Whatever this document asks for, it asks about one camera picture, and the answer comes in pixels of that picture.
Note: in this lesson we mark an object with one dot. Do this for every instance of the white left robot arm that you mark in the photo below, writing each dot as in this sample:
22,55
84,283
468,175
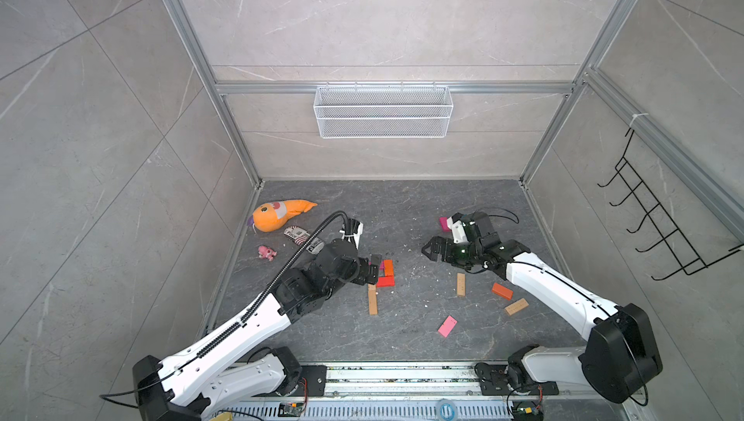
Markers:
288,297

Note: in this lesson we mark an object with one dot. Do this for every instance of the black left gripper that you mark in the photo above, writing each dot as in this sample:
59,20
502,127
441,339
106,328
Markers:
361,277

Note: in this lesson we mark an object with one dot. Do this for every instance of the small printed packet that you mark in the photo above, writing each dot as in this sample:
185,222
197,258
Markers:
301,237

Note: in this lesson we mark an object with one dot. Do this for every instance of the aluminium rail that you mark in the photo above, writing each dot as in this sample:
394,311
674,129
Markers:
344,379

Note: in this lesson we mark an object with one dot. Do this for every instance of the white wire basket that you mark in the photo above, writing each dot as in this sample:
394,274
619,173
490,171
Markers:
367,111

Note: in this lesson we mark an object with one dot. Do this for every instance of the red block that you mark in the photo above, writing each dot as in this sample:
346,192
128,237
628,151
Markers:
386,282

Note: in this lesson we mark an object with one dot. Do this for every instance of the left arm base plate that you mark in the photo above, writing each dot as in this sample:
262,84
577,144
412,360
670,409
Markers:
309,380

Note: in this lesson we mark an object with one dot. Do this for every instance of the dark orange block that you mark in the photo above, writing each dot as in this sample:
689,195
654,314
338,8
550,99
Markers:
502,291

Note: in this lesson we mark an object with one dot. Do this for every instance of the small pink toy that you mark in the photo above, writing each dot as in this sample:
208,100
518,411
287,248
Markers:
267,253

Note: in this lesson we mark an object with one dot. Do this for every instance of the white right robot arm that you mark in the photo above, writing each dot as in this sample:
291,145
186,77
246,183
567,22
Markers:
620,356

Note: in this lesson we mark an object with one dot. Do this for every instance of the pink block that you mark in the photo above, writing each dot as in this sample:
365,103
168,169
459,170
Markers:
447,326

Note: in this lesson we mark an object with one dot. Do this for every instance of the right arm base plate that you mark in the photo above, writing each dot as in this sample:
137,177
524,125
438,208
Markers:
494,380

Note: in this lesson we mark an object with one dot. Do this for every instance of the orange plush toy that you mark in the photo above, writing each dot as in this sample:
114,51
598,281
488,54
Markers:
271,216

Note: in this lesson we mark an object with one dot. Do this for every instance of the wooden block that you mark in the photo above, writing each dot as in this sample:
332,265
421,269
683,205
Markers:
517,307
460,285
372,300

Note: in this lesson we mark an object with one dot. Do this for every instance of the black wire hook rack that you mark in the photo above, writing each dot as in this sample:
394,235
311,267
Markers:
687,260

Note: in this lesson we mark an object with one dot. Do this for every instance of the magenta block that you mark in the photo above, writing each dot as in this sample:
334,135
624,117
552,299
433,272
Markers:
445,224

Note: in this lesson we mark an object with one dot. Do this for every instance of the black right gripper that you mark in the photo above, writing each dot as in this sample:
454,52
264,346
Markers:
438,242

